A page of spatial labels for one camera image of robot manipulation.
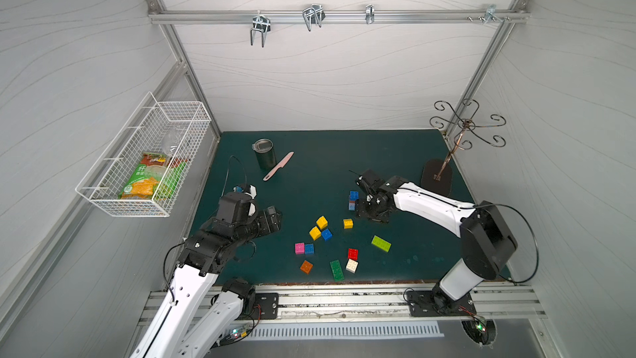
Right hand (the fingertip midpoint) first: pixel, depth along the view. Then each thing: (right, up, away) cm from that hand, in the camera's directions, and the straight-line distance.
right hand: (363, 215), depth 87 cm
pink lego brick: (-23, -11, -3) cm, 25 cm away
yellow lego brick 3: (-17, -6, -1) cm, 18 cm away
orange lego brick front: (-20, -15, -7) cm, 26 cm away
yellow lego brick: (-5, -4, +1) cm, 7 cm away
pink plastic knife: (-33, +17, +21) cm, 43 cm away
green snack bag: (-58, +16, -25) cm, 65 cm away
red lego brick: (-4, -12, -5) cm, 14 cm away
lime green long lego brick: (+6, -10, -1) cm, 12 cm away
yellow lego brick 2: (-15, -3, +3) cm, 15 cm away
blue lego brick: (-13, -7, -1) cm, 15 cm away
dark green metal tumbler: (-39, +24, +14) cm, 48 cm away
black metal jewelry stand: (+33, +14, +14) cm, 39 cm away
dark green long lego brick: (-10, -17, -7) cm, 21 cm away
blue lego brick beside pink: (-19, -11, -3) cm, 22 cm away
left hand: (-29, +3, -16) cm, 34 cm away
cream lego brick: (-5, -15, -7) cm, 17 cm away
